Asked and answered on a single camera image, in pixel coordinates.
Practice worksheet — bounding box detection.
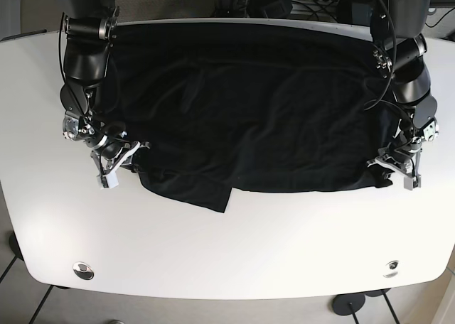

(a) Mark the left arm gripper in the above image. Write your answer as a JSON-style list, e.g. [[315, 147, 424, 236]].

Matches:
[[366, 141, 422, 188]]

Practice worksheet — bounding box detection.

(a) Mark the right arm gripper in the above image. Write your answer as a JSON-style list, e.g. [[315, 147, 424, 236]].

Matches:
[[90, 139, 151, 178]]

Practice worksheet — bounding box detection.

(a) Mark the black T-shirt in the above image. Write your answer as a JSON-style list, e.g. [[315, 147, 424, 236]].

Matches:
[[102, 23, 398, 212]]

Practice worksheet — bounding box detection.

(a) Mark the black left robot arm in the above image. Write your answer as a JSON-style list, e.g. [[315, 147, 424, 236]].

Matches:
[[364, 0, 439, 190]]

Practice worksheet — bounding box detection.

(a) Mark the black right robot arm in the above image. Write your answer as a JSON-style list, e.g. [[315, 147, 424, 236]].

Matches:
[[56, 0, 148, 188]]

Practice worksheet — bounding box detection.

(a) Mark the right metal table grommet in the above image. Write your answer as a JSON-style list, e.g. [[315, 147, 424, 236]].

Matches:
[[382, 260, 400, 279]]

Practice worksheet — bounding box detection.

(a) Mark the metal table grommet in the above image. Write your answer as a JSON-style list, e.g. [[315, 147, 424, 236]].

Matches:
[[73, 261, 95, 281], [382, 260, 400, 279]]

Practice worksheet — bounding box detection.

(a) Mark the left metal table grommet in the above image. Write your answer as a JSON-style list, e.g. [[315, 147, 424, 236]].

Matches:
[[73, 261, 95, 281]]

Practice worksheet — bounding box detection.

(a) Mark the black round stand base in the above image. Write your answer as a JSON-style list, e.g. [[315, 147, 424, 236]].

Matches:
[[331, 293, 365, 316]]

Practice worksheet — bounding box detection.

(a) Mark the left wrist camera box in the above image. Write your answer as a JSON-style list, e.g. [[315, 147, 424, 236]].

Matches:
[[403, 175, 422, 190]]

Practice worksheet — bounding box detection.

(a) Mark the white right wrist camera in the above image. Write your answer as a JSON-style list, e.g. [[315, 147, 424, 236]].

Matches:
[[97, 173, 119, 189]]

